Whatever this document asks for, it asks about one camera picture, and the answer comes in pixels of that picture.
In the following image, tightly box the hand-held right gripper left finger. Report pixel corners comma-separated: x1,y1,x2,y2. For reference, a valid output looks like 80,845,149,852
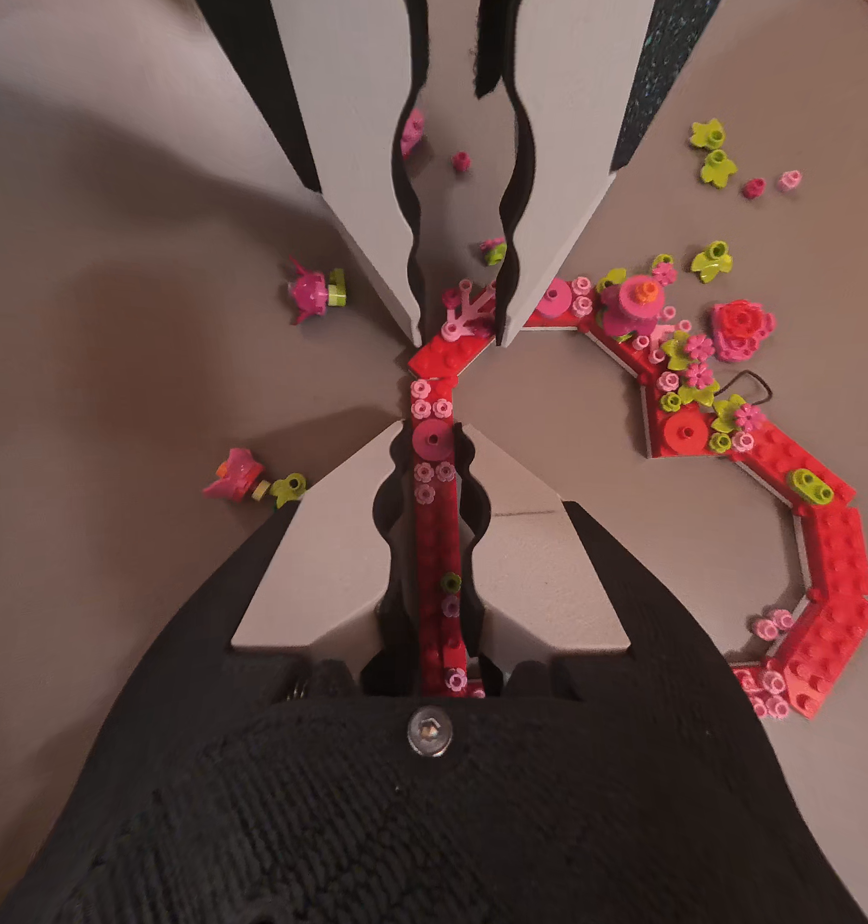
229,420,415,665

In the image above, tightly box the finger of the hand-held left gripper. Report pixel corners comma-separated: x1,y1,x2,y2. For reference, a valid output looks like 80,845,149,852
271,0,430,347
473,0,657,348

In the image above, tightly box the pink lego tulip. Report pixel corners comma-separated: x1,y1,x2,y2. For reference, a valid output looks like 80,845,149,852
202,447,267,504

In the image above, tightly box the thin dark wire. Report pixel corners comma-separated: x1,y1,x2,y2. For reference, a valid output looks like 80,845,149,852
719,370,775,407

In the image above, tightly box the magenta lego flower bud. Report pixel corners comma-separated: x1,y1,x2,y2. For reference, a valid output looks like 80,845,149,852
287,256,349,326

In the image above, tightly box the red lego rose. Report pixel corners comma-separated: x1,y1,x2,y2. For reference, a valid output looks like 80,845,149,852
708,298,777,363

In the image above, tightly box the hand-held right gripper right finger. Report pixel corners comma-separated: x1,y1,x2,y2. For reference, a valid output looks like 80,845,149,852
454,423,632,659

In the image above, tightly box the red lego heart frame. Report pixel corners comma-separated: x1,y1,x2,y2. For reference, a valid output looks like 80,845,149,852
405,269,868,723

